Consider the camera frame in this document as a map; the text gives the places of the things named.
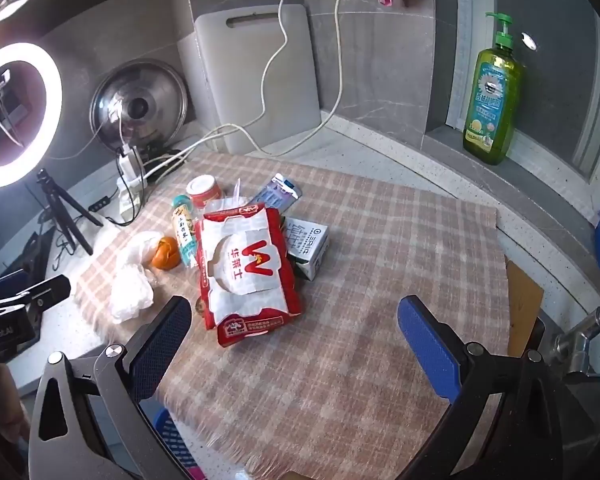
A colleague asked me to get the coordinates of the blue plastic basket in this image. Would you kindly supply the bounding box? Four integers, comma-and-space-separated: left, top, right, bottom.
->
152, 407, 201, 469

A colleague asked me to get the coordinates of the white and green milk carton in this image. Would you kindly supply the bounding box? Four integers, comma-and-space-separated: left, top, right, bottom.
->
282, 216, 331, 282

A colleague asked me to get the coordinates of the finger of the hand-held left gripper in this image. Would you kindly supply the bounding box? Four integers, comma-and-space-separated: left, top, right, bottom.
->
0, 274, 73, 318

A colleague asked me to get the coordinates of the white power strip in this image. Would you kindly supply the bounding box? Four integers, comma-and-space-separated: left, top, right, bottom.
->
116, 144, 148, 224

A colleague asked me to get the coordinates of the white plastic bag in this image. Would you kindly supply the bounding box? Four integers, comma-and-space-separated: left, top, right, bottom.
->
110, 231, 163, 325

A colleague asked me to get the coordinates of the black cable with switch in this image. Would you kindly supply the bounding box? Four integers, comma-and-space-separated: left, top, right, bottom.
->
87, 190, 126, 226

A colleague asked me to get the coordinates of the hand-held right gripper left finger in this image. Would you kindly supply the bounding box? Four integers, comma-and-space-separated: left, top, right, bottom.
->
27, 296, 193, 480

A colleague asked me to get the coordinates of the brown cardboard piece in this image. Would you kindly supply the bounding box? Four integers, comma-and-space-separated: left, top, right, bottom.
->
505, 260, 545, 359

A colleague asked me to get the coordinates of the steel pot lid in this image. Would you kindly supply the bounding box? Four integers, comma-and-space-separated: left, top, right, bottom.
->
90, 59, 189, 149

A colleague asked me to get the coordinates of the white cable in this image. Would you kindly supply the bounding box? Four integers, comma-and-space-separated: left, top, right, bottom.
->
130, 0, 293, 173
140, 0, 357, 184

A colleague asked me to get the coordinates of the small bottle with teal cap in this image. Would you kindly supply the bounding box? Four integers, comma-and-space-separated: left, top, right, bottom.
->
172, 195, 201, 269

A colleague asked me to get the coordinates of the red capped jar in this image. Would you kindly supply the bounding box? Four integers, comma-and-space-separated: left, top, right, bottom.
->
186, 175, 223, 211

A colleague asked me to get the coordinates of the plaid tablecloth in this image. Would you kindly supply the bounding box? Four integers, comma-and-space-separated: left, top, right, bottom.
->
74, 152, 512, 480

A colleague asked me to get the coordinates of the grey cutting board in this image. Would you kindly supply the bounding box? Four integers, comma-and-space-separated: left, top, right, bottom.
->
194, 4, 323, 157

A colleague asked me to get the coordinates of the metal clamp stand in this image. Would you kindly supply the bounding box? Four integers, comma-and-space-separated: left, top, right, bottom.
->
550, 295, 600, 387

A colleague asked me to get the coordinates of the green dish soap bottle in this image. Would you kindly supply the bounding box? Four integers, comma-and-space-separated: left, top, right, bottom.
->
462, 11, 526, 166

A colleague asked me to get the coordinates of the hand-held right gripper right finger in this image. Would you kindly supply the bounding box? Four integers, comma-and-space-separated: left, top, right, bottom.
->
397, 295, 600, 480

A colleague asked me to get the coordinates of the black tripod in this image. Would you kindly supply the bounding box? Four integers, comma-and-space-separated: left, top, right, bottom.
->
34, 169, 104, 257

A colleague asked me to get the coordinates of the crushed blue drink carton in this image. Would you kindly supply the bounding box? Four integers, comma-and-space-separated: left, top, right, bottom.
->
252, 173, 301, 211

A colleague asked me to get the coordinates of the white ring light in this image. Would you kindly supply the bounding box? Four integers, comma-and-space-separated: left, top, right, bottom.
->
0, 42, 64, 188

